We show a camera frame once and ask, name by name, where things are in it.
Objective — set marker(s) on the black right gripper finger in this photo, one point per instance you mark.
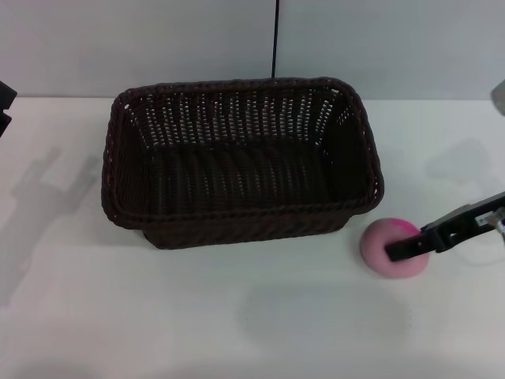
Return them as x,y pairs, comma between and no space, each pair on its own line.
430,239

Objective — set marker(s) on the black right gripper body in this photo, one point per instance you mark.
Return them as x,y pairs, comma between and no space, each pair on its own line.
495,221

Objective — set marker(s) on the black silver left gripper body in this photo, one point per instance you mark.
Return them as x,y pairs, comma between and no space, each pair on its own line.
4,106

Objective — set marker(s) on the pink soft ball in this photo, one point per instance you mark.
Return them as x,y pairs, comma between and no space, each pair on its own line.
378,246

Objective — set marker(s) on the dark brown woven basket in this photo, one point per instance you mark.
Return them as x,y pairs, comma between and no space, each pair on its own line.
244,181

